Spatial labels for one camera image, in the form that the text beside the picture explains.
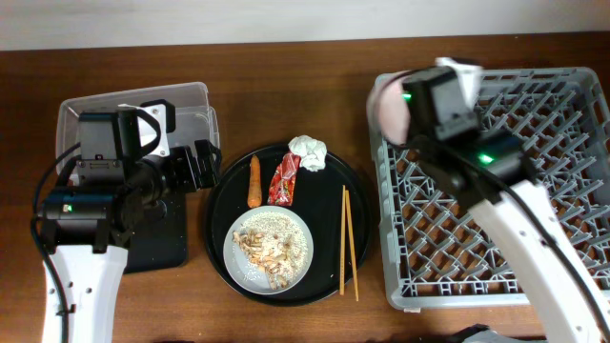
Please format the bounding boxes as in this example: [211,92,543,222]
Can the white tissue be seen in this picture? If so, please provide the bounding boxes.
[288,135,328,172]

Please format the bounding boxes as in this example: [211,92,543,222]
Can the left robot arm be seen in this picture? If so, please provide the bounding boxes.
[30,140,222,342]

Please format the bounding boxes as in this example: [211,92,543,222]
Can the red snack wrapper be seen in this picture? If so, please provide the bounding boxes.
[267,152,301,207]

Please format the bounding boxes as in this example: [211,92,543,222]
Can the pink bowl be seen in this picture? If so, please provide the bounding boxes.
[366,71,411,146]

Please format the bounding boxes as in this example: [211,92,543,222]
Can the grey dishwasher rack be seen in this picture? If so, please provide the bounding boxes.
[369,68,609,312]

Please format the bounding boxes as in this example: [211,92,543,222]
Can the black rectangular tray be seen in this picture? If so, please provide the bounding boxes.
[124,194,188,274]

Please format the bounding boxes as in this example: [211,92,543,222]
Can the round black tray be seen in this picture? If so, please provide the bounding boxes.
[202,144,374,307]

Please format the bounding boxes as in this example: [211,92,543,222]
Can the clear plastic bin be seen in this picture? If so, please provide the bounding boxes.
[55,81,221,193]

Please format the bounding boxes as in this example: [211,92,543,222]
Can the rice and peanut leftovers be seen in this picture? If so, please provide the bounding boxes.
[231,211,309,292]

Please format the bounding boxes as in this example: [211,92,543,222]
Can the wooden chopstick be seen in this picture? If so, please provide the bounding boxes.
[344,189,359,302]
[339,185,346,295]

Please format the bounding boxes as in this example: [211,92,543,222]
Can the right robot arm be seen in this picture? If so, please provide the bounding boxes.
[411,131,609,342]

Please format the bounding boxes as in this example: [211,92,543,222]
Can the orange carrot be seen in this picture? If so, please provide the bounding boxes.
[247,154,262,209]

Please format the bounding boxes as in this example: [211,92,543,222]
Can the grey plate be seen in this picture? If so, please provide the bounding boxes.
[222,205,315,296]

